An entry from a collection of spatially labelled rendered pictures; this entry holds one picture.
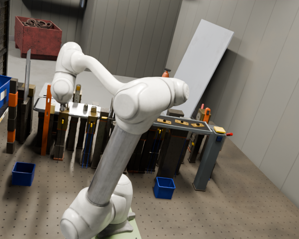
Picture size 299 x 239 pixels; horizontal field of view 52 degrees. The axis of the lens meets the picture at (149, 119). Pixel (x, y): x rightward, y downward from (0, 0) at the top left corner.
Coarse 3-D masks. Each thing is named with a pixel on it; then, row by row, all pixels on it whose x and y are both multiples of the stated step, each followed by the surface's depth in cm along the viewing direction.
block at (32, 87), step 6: (24, 84) 210; (30, 84) 212; (30, 90) 207; (30, 96) 209; (30, 102) 211; (30, 108) 213; (30, 114) 215; (30, 120) 217; (30, 126) 220; (30, 132) 222
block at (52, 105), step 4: (52, 104) 190; (52, 108) 190; (52, 112) 191; (52, 116) 193; (52, 120) 194; (52, 124) 196; (48, 128) 196; (48, 132) 197; (48, 136) 199; (48, 140) 200; (48, 144) 201; (48, 148) 202; (48, 152) 204
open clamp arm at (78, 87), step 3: (78, 84) 217; (78, 87) 217; (75, 90) 218; (78, 90) 218; (75, 93) 219; (78, 93) 219; (75, 96) 219; (78, 96) 219; (75, 99) 220; (78, 99) 220; (78, 102) 220
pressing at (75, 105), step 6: (36, 102) 203; (42, 102) 204; (54, 102) 209; (72, 102) 215; (36, 108) 194; (42, 108) 197; (72, 108) 207; (78, 108) 209; (90, 108) 214; (72, 114) 198; (78, 114) 200; (84, 114) 203; (210, 126) 234; (216, 126) 237; (192, 132) 217; (198, 132) 218
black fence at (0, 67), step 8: (0, 0) 210; (8, 0) 228; (0, 8) 215; (8, 8) 230; (0, 16) 219; (8, 16) 233; (8, 24) 236; (0, 32) 226; (8, 32) 239; (0, 40) 228; (8, 40) 243; (0, 48) 231; (8, 48) 246; (0, 56) 233; (0, 64) 239; (0, 72) 241
